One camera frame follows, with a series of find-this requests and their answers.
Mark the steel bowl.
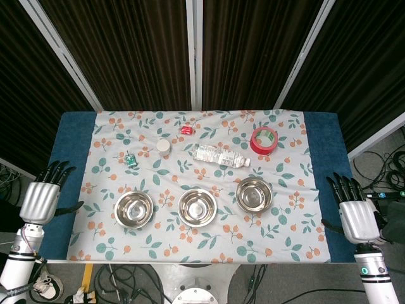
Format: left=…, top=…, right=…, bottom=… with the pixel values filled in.
left=235, top=177, right=273, bottom=213
left=114, top=191, right=155, bottom=229
left=177, top=188, right=218, bottom=228

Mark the clear plastic water bottle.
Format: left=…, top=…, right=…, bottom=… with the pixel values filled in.
left=192, top=143, right=251, bottom=168

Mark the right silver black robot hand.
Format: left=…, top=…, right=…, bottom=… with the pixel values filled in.
left=321, top=172, right=380, bottom=244

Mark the small white lidded jar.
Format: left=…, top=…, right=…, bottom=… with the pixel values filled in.
left=156, top=139, right=171, bottom=156

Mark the black floor cable bundle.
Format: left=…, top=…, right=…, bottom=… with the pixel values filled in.
left=94, top=264, right=171, bottom=304
left=350, top=139, right=405, bottom=193
left=0, top=163, right=23, bottom=199
left=240, top=264, right=365, bottom=304

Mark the black device with teal lights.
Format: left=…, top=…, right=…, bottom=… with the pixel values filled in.
left=366, top=190, right=405, bottom=201

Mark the floral white tablecloth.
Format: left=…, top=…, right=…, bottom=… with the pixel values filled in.
left=65, top=110, right=332, bottom=264

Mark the red tape roll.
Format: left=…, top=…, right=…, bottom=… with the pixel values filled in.
left=250, top=127, right=279, bottom=156

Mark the blue table cover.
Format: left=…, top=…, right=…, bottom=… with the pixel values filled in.
left=38, top=110, right=365, bottom=263

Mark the dark folding screen panel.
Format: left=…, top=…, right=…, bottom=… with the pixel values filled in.
left=194, top=0, right=336, bottom=110
left=0, top=0, right=99, bottom=180
left=274, top=0, right=405, bottom=161
left=18, top=0, right=196, bottom=111

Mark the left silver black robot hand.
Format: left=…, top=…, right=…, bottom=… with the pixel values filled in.
left=19, top=160, right=85, bottom=224

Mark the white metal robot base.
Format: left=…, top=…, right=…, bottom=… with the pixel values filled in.
left=151, top=263, right=242, bottom=304

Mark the yellow floor bar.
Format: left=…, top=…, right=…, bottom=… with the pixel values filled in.
left=81, top=263, right=95, bottom=295

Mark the white black sneaker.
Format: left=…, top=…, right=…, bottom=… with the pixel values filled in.
left=65, top=286, right=96, bottom=304
left=32, top=274, right=65, bottom=300

